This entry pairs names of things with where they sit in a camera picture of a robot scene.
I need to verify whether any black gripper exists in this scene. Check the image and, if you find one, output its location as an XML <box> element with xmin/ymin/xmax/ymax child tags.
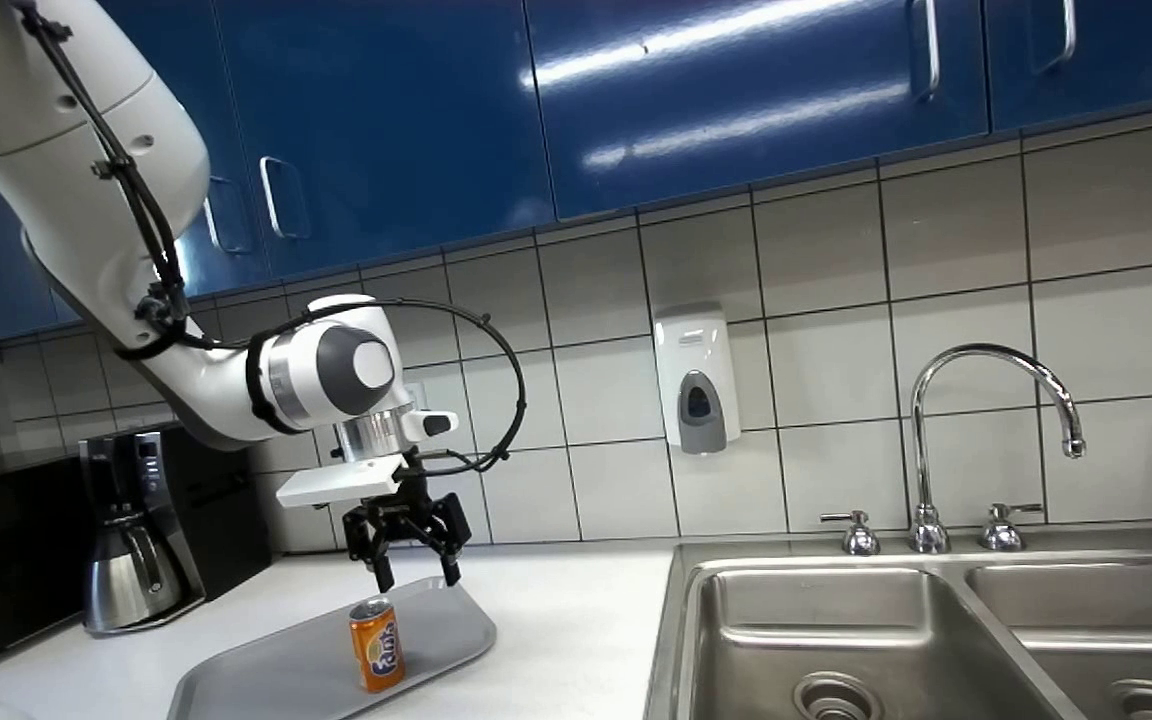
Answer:
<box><xmin>342</xmin><ymin>450</ymin><xmax>476</xmax><ymax>594</ymax></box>

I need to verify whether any grey plastic tray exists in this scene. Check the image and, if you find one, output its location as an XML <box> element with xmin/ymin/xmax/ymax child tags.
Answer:
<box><xmin>165</xmin><ymin>573</ymin><xmax>502</xmax><ymax>720</ymax></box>

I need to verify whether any black steel coffee maker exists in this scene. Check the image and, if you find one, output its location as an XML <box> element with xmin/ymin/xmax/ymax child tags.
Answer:
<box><xmin>75</xmin><ymin>419</ymin><xmax>276</xmax><ymax>639</ymax></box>

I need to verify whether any stainless steel carafe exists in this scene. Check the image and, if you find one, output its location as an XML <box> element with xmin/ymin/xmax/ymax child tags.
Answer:
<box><xmin>82</xmin><ymin>507</ymin><xmax>196</xmax><ymax>639</ymax></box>

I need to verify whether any black microwave oven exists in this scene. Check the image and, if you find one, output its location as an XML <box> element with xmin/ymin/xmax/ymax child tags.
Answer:
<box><xmin>0</xmin><ymin>456</ymin><xmax>93</xmax><ymax>676</ymax></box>

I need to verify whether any stainless steel sink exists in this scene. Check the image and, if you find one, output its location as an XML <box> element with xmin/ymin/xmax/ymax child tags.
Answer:
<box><xmin>642</xmin><ymin>524</ymin><xmax>1152</xmax><ymax>720</ymax></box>

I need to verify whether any chrome gooseneck faucet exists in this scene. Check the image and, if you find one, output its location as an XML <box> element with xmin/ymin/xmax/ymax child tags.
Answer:
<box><xmin>905</xmin><ymin>341</ymin><xmax>1092</xmax><ymax>560</ymax></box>

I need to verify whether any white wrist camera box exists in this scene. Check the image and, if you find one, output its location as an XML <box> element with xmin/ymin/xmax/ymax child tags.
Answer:
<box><xmin>272</xmin><ymin>450</ymin><xmax>413</xmax><ymax>517</ymax></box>

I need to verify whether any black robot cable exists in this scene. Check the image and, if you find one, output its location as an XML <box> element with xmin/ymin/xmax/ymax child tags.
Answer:
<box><xmin>13</xmin><ymin>0</ymin><xmax>532</xmax><ymax>481</ymax></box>

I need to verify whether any white wall soap dispenser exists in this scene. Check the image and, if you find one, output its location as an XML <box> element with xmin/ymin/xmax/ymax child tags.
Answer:
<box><xmin>649</xmin><ymin>302</ymin><xmax>748</xmax><ymax>458</ymax></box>

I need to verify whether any silver cabinet door handle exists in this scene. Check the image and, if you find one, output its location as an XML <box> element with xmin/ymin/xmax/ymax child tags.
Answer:
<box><xmin>911</xmin><ymin>0</ymin><xmax>954</xmax><ymax>105</ymax></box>
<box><xmin>196</xmin><ymin>190</ymin><xmax>227</xmax><ymax>258</ymax></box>
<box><xmin>1034</xmin><ymin>0</ymin><xmax>1086</xmax><ymax>80</ymax></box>
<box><xmin>255</xmin><ymin>153</ymin><xmax>298</xmax><ymax>245</ymax></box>

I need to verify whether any chrome faucet handle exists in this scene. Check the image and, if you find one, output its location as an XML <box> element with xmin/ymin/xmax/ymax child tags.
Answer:
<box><xmin>975</xmin><ymin>501</ymin><xmax>1047</xmax><ymax>556</ymax></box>
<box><xmin>817</xmin><ymin>502</ymin><xmax>884</xmax><ymax>560</ymax></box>

